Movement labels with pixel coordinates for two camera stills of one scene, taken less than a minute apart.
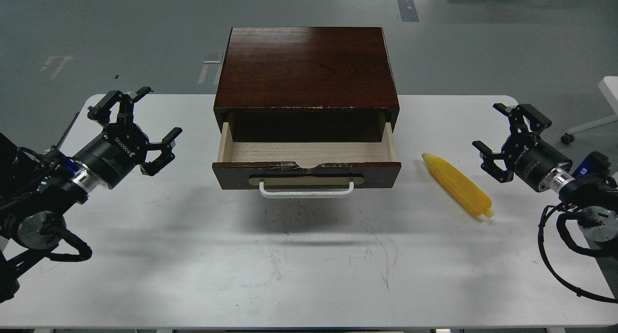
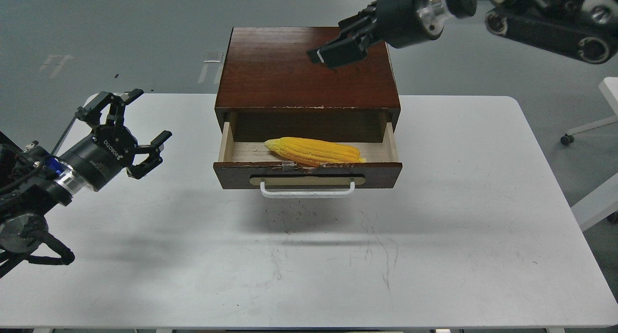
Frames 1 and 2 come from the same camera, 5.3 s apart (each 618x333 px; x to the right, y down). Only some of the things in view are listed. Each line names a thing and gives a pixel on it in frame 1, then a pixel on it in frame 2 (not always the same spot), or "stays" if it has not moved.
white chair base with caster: [609, 85] stays
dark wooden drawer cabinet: [306, 84] stays
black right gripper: [530, 159] -> [406, 14]
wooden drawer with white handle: [305, 169] stays
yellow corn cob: [469, 195] -> [315, 153]
